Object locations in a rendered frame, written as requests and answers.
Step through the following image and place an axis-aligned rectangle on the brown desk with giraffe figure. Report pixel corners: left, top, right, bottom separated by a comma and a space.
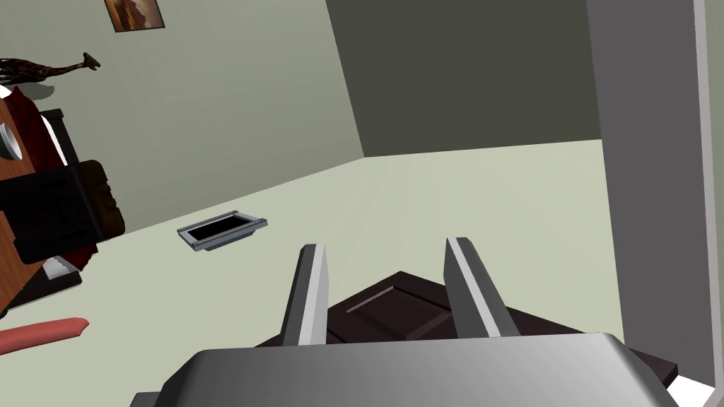
0, 52, 127, 319

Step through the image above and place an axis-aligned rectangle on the brown wall picture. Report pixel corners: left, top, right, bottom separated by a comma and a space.
104, 0, 166, 34

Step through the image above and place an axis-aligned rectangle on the dark brown panelled door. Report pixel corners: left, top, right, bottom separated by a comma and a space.
252, 270, 679, 391

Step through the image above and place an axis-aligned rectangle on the black armchair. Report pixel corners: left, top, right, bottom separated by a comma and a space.
0, 160, 127, 266

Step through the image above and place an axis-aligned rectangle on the pink cylinder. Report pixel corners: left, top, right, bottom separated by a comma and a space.
0, 317, 91, 356

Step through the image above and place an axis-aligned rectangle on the grey door leaf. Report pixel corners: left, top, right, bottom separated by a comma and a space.
585, 0, 724, 391

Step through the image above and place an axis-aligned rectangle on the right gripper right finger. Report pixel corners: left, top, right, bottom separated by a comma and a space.
443, 237, 522, 340

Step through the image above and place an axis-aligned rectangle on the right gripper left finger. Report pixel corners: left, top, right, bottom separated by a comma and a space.
281, 243, 330, 348

